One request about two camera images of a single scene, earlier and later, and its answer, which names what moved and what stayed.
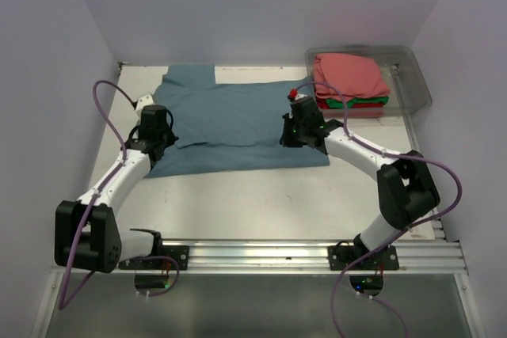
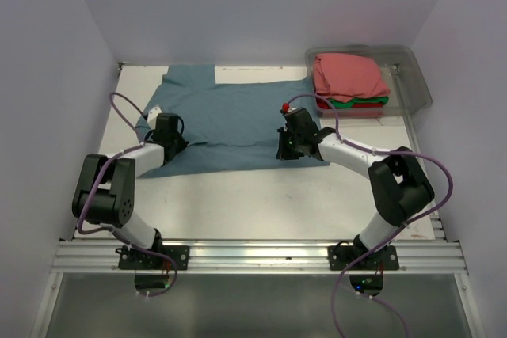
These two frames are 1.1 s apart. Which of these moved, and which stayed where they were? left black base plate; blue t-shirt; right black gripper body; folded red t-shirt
Moved: right black gripper body
Stayed: left black base plate; blue t-shirt; folded red t-shirt
